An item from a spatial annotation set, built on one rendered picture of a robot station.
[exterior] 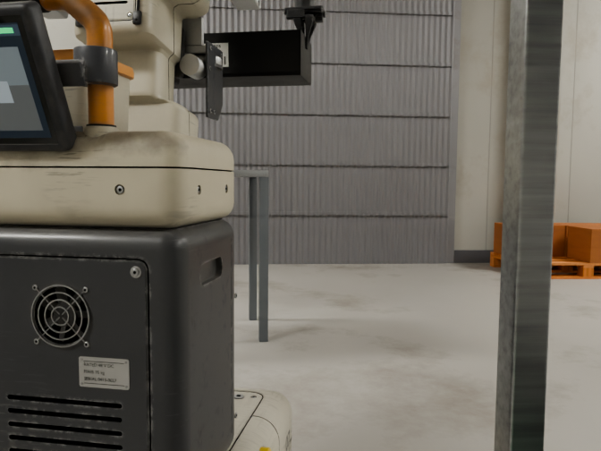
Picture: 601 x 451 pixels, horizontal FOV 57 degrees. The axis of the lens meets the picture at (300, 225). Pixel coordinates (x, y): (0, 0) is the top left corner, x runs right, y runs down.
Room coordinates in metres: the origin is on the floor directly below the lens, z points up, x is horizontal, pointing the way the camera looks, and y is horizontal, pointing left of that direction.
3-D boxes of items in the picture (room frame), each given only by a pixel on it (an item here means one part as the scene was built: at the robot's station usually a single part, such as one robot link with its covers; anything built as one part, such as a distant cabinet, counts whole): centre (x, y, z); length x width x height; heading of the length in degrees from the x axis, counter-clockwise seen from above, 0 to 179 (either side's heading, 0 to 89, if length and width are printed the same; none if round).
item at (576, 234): (4.65, -2.26, 0.20); 1.06 x 0.73 x 0.40; 95
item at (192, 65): (1.25, 0.32, 0.99); 0.28 x 0.16 x 0.22; 80
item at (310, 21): (1.49, 0.00, 1.15); 0.07 x 0.07 x 0.09; 80
